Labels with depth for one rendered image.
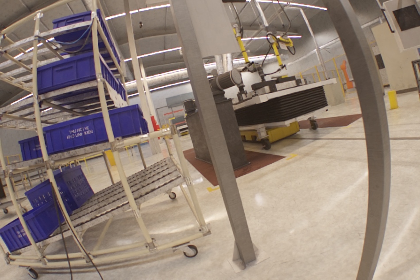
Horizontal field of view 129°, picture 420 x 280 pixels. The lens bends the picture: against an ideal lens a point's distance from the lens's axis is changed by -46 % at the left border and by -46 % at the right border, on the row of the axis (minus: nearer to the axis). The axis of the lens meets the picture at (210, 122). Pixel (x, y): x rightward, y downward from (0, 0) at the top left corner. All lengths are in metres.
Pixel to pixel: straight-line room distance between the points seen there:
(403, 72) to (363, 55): 5.96
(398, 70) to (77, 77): 6.61
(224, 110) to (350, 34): 2.10
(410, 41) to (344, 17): 3.00
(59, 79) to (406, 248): 1.78
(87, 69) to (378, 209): 1.23
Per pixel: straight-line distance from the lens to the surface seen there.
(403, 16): 3.50
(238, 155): 2.45
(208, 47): 0.79
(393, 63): 6.43
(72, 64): 1.10
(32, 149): 1.89
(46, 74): 1.17
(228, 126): 2.38
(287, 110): 2.66
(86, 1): 10.12
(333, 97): 7.54
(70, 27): 1.27
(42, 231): 1.35
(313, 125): 3.75
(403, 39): 3.38
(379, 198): 0.49
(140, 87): 8.07
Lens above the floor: 0.70
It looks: level
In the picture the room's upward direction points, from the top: 16 degrees counter-clockwise
